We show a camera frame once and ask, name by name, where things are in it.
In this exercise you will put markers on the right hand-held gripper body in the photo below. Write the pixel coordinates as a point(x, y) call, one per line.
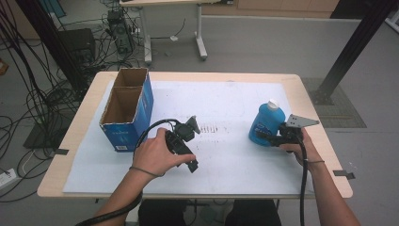
point(291, 130)

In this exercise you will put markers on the white desk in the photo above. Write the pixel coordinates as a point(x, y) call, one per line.
point(200, 34)

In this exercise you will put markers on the black slanted metal post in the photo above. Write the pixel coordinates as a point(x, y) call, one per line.
point(53, 40)

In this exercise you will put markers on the person's left leg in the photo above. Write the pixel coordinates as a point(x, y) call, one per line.
point(161, 213)

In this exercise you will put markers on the black right wrist band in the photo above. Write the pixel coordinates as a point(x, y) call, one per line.
point(315, 162)

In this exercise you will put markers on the white power strip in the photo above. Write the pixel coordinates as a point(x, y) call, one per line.
point(7, 179)

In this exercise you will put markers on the white table mat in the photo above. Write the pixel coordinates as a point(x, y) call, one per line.
point(226, 166)

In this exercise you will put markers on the person's right hand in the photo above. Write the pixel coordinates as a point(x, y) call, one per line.
point(307, 150)

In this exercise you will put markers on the person's right leg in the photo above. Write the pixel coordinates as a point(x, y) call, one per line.
point(252, 213)

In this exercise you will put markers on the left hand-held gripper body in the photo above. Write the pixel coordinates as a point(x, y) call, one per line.
point(183, 132)

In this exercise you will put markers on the grey grid floor mat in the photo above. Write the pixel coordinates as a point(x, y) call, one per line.
point(342, 109)

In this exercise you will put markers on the light wooden table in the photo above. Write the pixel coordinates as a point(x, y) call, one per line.
point(326, 150)

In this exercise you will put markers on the black tape strip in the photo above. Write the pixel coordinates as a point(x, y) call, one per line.
point(61, 151)
point(344, 174)

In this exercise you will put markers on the black square case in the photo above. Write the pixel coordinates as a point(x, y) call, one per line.
point(78, 44)

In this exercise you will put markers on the black flat stand base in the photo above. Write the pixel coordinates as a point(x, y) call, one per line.
point(40, 135)

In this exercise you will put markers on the black wrist band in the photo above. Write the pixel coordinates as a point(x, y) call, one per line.
point(146, 171)
point(315, 162)

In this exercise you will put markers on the black computer tower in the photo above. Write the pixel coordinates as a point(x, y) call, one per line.
point(120, 33)

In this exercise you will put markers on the person's leg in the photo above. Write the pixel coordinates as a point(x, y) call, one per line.
point(161, 213)
point(252, 213)

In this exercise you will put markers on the black metal stand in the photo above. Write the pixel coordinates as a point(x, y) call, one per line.
point(354, 47)

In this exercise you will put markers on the black left wrist band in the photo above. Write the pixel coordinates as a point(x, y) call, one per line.
point(146, 171)

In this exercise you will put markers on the person's left hand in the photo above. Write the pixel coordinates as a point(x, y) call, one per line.
point(153, 155)

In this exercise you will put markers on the blue liquid bottle white cap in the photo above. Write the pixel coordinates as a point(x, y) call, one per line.
point(266, 121)

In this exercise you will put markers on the blue cardboard box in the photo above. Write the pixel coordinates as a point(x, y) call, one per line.
point(125, 135)

